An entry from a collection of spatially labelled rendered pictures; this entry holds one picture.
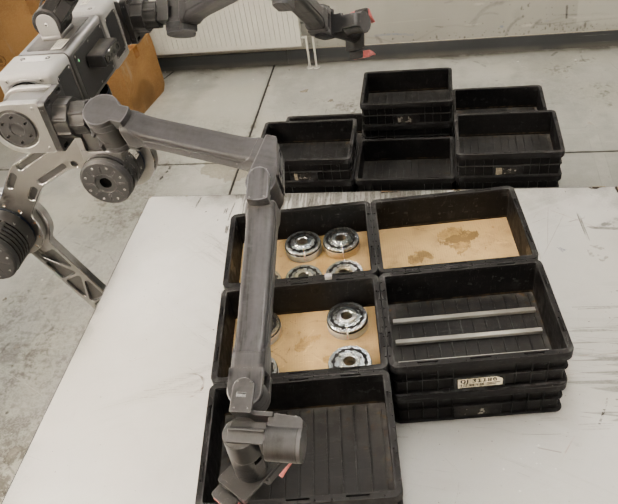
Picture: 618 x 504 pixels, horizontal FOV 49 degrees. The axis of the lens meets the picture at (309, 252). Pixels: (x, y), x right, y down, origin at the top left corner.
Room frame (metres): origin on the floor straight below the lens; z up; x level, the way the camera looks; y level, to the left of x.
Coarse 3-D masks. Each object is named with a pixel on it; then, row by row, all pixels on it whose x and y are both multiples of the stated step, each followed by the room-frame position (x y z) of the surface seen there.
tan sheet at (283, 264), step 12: (360, 240) 1.48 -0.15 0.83; (324, 252) 1.45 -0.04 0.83; (360, 252) 1.43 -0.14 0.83; (276, 264) 1.44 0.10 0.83; (288, 264) 1.43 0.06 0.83; (300, 264) 1.42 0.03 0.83; (312, 264) 1.41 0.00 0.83; (324, 264) 1.40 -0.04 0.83; (360, 264) 1.38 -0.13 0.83; (240, 276) 1.41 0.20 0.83
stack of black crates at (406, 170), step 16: (368, 144) 2.50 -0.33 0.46; (384, 144) 2.48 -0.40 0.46; (400, 144) 2.47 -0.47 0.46; (416, 144) 2.45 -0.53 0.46; (432, 144) 2.43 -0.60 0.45; (448, 144) 2.42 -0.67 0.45; (368, 160) 2.50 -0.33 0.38; (384, 160) 2.48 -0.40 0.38; (400, 160) 2.46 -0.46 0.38; (416, 160) 2.44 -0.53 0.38; (432, 160) 2.42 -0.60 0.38; (448, 160) 2.40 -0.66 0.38; (368, 176) 2.39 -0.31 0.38; (384, 176) 2.37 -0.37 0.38; (400, 176) 2.35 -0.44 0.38; (416, 176) 2.33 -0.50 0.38; (432, 176) 2.31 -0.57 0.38; (448, 176) 2.15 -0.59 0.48
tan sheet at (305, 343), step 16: (288, 320) 1.22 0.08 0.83; (304, 320) 1.21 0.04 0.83; (320, 320) 1.20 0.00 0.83; (368, 320) 1.17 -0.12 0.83; (288, 336) 1.16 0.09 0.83; (304, 336) 1.15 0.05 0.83; (320, 336) 1.14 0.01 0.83; (368, 336) 1.12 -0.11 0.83; (272, 352) 1.12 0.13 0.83; (288, 352) 1.11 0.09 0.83; (304, 352) 1.10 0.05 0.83; (320, 352) 1.09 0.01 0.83; (368, 352) 1.07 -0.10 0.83; (288, 368) 1.06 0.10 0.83; (304, 368) 1.05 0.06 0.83; (320, 368) 1.04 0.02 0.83
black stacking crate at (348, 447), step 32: (288, 384) 0.94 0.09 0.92; (320, 384) 0.93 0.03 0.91; (352, 384) 0.93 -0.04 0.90; (224, 416) 0.95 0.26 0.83; (320, 416) 0.91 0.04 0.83; (352, 416) 0.90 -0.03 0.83; (384, 416) 0.88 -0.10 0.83; (224, 448) 0.87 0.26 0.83; (320, 448) 0.83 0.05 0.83; (352, 448) 0.82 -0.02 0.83; (384, 448) 0.80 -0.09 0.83; (288, 480) 0.77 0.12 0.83; (320, 480) 0.75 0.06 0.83; (352, 480) 0.74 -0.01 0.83; (384, 480) 0.73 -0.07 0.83
